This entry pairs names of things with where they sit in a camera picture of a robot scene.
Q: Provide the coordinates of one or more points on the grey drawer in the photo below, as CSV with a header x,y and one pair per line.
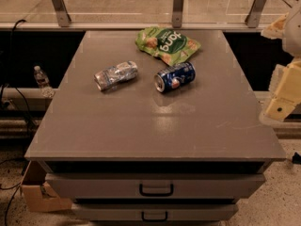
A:
x,y
154,185
155,212

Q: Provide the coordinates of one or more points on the left metal railing bracket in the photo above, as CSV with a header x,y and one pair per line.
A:
x,y
61,13

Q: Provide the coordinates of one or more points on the grey drawer cabinet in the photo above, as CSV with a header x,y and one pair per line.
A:
x,y
210,126

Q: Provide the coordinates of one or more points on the green chip bag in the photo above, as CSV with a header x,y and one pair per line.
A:
x,y
169,45

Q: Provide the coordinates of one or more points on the metal railing bracket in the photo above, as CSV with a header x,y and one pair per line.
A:
x,y
254,15
61,13
177,13

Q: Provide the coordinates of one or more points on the blue pepsi can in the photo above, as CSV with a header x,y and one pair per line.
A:
x,y
174,76

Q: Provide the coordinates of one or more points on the right metal railing bracket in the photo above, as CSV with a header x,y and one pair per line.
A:
x,y
254,15

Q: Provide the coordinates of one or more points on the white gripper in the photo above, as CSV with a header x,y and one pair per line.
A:
x,y
293,32

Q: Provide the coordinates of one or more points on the silver redbull can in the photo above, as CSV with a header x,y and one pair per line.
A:
x,y
112,76

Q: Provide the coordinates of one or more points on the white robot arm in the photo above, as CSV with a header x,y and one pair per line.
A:
x,y
291,40

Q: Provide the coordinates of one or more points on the lower grey drawer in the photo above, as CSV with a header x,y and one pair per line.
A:
x,y
155,212

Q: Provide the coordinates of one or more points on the small black floor object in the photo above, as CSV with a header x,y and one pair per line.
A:
x,y
296,159

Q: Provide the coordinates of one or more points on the cardboard box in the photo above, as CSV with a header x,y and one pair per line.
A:
x,y
38,194

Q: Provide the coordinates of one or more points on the clear plastic water bottle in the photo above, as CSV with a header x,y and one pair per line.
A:
x,y
41,77

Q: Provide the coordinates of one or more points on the middle metal railing bracket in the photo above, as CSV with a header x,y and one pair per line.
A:
x,y
177,13

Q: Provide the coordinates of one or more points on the upper grey drawer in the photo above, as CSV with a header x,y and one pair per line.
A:
x,y
154,185

